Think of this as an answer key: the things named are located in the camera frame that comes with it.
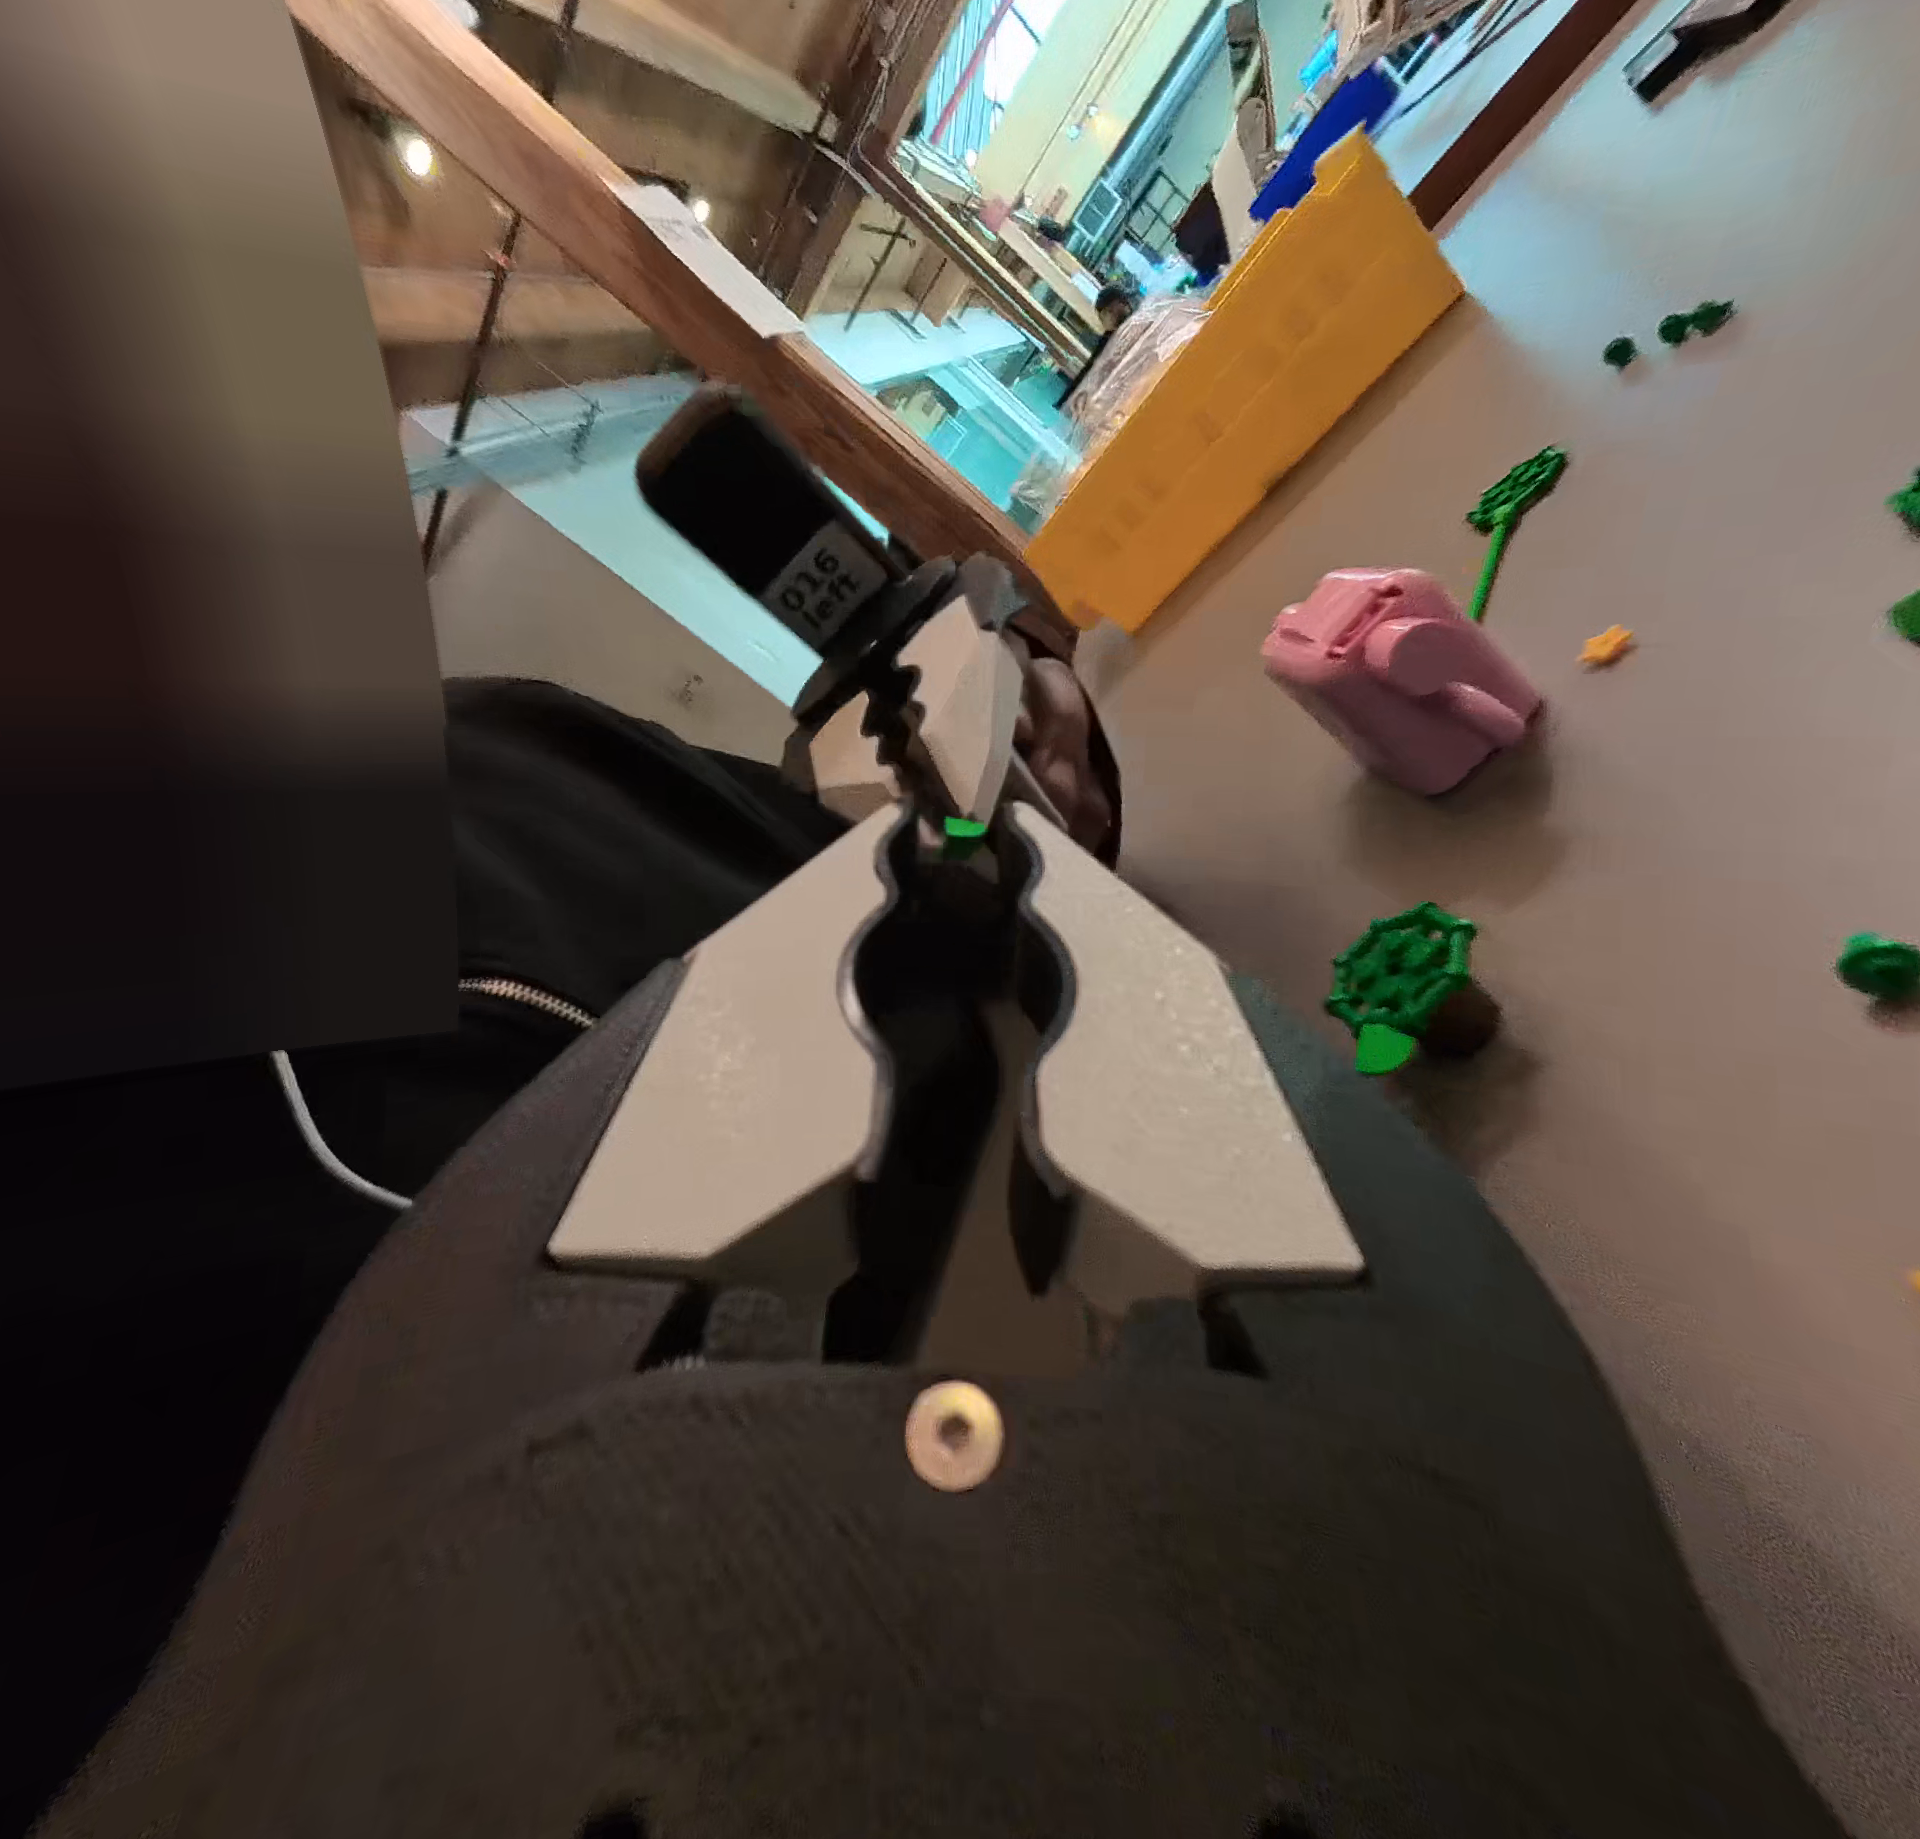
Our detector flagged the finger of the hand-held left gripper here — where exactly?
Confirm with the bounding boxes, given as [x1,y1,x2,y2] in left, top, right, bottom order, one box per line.
[781,711,907,824]
[918,612,1038,823]

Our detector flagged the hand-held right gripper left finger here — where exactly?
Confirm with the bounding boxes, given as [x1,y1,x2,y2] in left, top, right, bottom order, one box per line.
[544,801,923,1353]

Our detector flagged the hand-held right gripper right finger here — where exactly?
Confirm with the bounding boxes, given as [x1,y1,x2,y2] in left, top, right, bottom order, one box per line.
[1004,801,1370,1353]

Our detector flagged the green web plant assembly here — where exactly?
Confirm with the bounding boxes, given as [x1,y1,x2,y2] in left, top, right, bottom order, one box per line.
[1322,900,1505,1058]

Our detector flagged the person's left hand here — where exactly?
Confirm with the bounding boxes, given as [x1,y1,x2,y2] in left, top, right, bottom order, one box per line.
[1011,653,1126,866]

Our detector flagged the person's black jacket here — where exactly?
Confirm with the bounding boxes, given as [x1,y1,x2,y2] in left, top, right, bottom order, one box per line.
[0,675,902,1795]

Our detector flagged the paper sign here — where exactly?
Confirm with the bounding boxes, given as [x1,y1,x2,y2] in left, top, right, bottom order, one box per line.
[621,180,812,341]

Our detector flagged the clear plastic bags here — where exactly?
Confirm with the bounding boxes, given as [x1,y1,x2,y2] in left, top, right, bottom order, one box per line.
[1056,284,1217,512]

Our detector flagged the yellow plastic bin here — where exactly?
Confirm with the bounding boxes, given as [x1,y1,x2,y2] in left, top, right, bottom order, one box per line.
[1025,129,1465,632]

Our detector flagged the pink brick watering can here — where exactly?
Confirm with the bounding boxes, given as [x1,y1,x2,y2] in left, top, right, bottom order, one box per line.
[1261,568,1545,797]

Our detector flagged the green flat stem piece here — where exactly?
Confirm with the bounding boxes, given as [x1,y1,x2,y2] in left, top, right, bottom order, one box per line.
[1467,444,1572,625]

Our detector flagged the blue plastic bin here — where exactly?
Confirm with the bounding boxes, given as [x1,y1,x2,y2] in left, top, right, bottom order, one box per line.
[1248,68,1405,221]

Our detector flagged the small black flat device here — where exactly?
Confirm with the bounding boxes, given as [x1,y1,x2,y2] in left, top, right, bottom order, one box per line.
[1623,0,1833,104]

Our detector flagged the wooden post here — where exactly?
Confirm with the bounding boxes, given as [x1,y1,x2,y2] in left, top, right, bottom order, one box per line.
[262,0,1083,655]

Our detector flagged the white cable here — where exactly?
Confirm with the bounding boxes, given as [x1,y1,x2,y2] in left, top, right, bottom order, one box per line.
[271,1045,415,1212]

